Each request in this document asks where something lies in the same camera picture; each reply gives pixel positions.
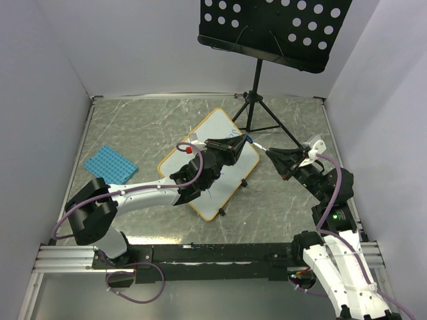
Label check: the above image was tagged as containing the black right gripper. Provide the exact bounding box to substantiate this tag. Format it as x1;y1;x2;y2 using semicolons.
265;145;327;201

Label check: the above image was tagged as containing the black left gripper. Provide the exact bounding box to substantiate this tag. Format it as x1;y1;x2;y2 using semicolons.
203;135;248;190

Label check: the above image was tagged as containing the white blue whiteboard marker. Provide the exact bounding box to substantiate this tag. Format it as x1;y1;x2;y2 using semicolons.
252;142;267;151

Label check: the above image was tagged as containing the yellow framed whiteboard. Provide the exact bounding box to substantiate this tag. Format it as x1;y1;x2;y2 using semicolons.
157;108;260;221

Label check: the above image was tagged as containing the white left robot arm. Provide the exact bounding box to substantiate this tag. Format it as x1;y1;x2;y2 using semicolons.
65;135;247;268

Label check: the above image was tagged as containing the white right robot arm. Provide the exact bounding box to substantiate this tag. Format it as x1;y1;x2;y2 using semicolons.
266;141;401;319

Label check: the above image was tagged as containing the blue studded building plate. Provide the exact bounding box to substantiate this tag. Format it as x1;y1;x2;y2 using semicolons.
83;145;138;185

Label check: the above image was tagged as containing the black perforated music stand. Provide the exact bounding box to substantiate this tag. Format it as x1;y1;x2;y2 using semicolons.
197;0;352;146

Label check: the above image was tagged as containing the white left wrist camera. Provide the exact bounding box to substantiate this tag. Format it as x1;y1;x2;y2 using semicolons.
185;133;206;155

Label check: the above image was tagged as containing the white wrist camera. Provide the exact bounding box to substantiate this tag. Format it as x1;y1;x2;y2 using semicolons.
299;135;326;167
185;133;206;155

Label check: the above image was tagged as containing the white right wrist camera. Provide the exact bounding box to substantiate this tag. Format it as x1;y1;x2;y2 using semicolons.
299;135;326;167

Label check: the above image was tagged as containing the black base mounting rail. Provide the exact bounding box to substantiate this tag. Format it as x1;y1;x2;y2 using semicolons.
92;243;308;284

